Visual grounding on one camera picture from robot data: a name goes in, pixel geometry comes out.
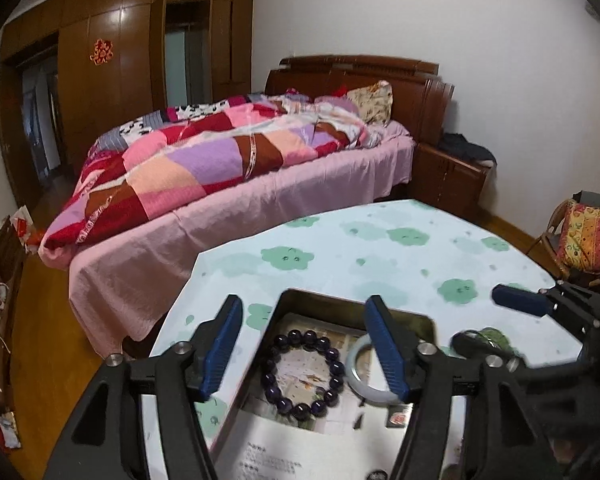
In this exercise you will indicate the wooden nightstand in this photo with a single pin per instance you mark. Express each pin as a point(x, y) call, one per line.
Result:
point(447, 182)

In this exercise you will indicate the red double happiness sticker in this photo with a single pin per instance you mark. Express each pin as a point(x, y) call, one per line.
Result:
point(103, 52)

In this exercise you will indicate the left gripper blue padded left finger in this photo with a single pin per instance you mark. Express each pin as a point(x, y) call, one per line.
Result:
point(216, 343)

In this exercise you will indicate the dark clothes on nightstand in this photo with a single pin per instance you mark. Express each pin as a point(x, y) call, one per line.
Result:
point(457, 145)

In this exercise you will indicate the printed paper leaflet in tin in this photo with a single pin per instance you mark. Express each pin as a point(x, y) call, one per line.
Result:
point(301, 421)

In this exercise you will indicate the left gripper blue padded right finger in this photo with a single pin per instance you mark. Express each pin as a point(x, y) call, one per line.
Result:
point(380, 327)

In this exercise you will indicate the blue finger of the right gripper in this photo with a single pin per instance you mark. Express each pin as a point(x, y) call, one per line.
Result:
point(513, 298)

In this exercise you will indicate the floral pillow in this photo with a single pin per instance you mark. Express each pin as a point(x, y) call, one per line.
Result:
point(374, 102)

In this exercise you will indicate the pink metal tin box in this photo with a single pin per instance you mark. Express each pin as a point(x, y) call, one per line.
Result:
point(321, 323)

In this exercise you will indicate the chair with floral cushion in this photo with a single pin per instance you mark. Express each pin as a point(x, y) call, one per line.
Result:
point(572, 238)

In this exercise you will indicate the bed with pink sheet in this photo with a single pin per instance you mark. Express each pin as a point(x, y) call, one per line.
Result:
point(121, 287)

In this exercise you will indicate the wooden headboard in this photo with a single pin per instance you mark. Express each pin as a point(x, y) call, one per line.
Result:
point(420, 96)

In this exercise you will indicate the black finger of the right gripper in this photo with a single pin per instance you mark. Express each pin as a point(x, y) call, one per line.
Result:
point(480, 344)

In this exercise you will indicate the cloud pattern tablecloth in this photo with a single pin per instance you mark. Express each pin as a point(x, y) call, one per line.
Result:
point(417, 258)

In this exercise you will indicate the brown wooden wardrobe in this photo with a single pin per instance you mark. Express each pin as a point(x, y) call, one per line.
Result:
point(94, 99)

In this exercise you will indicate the pale jade bangle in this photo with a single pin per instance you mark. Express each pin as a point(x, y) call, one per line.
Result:
point(357, 373)

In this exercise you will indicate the patchwork pink quilt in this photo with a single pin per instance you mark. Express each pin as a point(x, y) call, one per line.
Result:
point(171, 158)

